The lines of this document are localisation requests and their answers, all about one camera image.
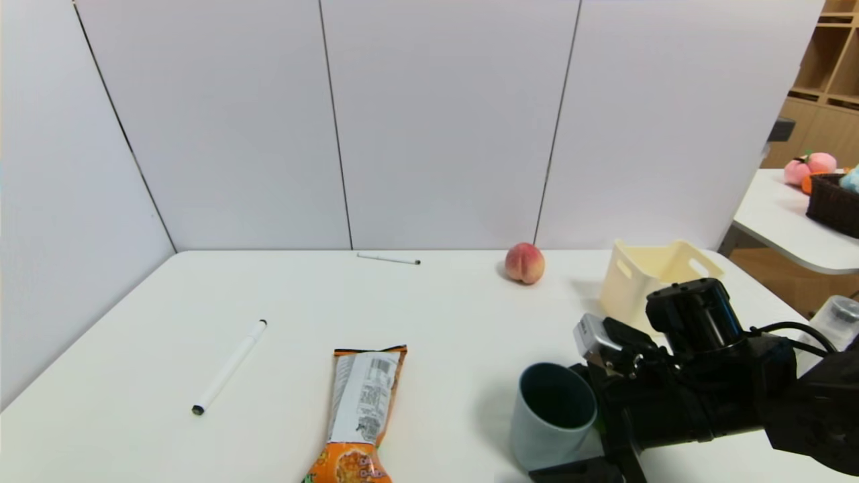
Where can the thick white marker black caps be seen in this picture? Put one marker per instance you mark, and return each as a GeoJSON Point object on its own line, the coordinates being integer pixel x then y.
{"type": "Point", "coordinates": [231, 365]}

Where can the wooden shelf cabinet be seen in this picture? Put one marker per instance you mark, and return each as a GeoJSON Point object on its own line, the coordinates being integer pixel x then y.
{"type": "Point", "coordinates": [822, 127]}

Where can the light blue plush toy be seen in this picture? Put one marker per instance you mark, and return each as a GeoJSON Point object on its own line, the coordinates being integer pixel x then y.
{"type": "Point", "coordinates": [851, 180]}

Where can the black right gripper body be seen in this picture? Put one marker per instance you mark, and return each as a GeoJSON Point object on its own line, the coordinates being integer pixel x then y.
{"type": "Point", "coordinates": [609, 424]}

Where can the orange snack bag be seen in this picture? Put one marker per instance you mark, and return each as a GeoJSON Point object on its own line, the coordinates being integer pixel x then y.
{"type": "Point", "coordinates": [362, 402]}

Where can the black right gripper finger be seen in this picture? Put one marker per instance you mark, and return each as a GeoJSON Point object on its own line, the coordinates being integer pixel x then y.
{"type": "Point", "coordinates": [577, 473]}
{"type": "Point", "coordinates": [579, 370]}

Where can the dark bracket on partition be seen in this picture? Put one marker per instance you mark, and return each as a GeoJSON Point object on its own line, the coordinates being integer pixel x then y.
{"type": "Point", "coordinates": [780, 130]}

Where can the white bottle grey cap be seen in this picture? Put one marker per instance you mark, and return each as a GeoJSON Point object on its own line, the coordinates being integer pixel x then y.
{"type": "Point", "coordinates": [835, 315]}

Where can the orange plush fruit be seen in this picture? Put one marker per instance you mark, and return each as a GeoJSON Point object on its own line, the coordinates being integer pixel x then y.
{"type": "Point", "coordinates": [806, 184]}

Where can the white side table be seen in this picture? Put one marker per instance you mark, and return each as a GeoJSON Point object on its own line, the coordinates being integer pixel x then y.
{"type": "Point", "coordinates": [772, 215]}

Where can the dark wicker basket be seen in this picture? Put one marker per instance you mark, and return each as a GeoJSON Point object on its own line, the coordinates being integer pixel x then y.
{"type": "Point", "coordinates": [832, 208]}

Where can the pink plush peach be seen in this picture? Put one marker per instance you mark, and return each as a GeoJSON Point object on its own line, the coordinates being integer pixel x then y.
{"type": "Point", "coordinates": [820, 163]}

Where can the thin white pen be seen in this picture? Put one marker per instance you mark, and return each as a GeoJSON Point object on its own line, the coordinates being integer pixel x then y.
{"type": "Point", "coordinates": [386, 259]}

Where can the grey-blue cup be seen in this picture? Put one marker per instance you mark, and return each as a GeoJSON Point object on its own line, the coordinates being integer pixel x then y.
{"type": "Point", "coordinates": [537, 439]}

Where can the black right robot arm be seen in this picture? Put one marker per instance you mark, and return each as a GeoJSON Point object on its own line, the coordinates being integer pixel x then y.
{"type": "Point", "coordinates": [822, 409]}

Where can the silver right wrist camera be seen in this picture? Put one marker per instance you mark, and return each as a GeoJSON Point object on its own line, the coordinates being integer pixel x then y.
{"type": "Point", "coordinates": [594, 335]}

